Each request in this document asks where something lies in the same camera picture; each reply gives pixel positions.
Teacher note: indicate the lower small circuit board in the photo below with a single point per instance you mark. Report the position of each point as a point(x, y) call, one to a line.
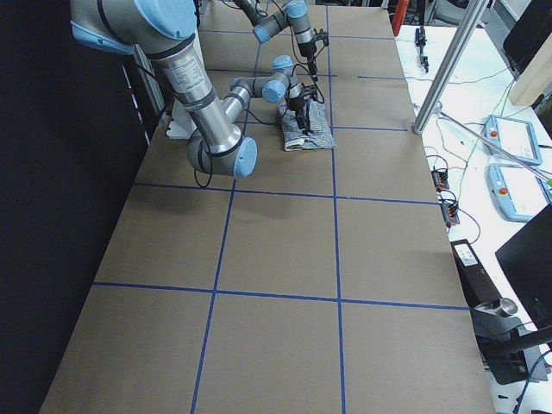
point(450, 209)

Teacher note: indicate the black box with white label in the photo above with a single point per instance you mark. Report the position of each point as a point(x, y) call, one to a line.
point(476, 283)

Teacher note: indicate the aluminium frame post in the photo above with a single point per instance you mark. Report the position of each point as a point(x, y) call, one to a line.
point(466, 20)

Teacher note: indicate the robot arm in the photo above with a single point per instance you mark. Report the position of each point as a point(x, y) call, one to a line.
point(166, 32)
point(293, 15)

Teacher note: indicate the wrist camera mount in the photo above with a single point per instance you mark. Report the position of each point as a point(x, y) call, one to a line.
point(320, 35)
point(313, 92)

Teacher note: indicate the navy white striped polo shirt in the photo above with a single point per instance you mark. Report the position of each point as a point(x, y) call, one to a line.
point(319, 135)

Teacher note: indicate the black folded tripod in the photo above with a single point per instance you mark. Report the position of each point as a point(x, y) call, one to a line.
point(420, 43)

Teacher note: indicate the grey monitor stand clamp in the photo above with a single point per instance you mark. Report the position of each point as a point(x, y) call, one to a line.
point(508, 347)

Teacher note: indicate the upper teach pendant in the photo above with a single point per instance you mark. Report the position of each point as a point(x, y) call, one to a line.
point(517, 137)

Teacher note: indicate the red fire extinguisher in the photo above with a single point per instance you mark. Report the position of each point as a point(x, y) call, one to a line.
point(399, 15)

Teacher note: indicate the small circuit board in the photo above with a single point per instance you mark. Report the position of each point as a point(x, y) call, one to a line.
point(440, 179)
point(450, 209)

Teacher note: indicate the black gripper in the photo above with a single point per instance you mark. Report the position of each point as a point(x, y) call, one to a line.
point(306, 51)
point(297, 104)

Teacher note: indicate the black monitor upper right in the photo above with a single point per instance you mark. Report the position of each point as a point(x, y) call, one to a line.
point(528, 35)

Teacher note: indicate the black monitor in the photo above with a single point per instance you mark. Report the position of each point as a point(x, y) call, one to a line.
point(525, 260)
point(528, 35)

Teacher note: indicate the lower teach pendant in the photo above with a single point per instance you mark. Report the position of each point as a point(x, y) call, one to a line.
point(517, 193)

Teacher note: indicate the teach pendant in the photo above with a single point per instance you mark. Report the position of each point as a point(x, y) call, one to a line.
point(517, 137)
point(517, 193)

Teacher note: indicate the black monitor lower right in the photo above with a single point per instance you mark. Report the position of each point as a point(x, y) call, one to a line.
point(525, 260)

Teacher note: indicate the upper small circuit board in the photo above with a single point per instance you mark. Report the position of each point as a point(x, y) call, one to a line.
point(440, 179)

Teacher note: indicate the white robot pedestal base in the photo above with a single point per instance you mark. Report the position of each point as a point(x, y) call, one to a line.
point(181, 126)

